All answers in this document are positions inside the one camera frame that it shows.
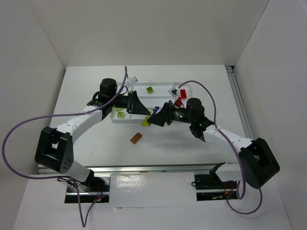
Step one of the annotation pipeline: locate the purple lego plate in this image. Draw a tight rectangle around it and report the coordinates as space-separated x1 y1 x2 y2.
153 106 160 115

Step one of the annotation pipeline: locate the green square lego brick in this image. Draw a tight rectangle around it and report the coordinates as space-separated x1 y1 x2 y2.
146 87 154 94

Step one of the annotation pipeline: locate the brown lego plate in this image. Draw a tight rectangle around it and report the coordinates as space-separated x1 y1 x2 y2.
130 132 142 144

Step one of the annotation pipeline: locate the curved green lego brick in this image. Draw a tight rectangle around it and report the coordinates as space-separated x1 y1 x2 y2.
141 119 150 127

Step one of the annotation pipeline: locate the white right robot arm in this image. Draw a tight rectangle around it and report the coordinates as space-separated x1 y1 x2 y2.
148 98 280 189

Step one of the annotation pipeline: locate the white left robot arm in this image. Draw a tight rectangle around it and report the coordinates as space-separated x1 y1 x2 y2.
35 78 150 189

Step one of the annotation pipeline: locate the white compartment sorting tray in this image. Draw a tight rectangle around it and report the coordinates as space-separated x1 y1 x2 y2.
110 82 181 123

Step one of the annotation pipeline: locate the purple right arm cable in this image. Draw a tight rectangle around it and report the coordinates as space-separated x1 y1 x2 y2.
175 80 262 214

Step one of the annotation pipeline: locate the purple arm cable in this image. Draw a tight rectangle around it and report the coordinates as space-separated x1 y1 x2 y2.
175 80 262 214
1 66 129 228

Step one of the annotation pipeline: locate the aluminium rail right side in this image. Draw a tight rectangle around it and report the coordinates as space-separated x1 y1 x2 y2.
225 66 254 139

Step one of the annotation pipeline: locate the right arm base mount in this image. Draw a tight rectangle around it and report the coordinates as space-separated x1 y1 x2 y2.
191 174 237 201

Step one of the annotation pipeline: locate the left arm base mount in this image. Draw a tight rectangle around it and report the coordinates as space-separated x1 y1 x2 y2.
57 175 111 204

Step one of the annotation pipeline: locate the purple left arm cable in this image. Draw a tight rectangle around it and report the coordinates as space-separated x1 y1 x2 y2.
1 66 129 228

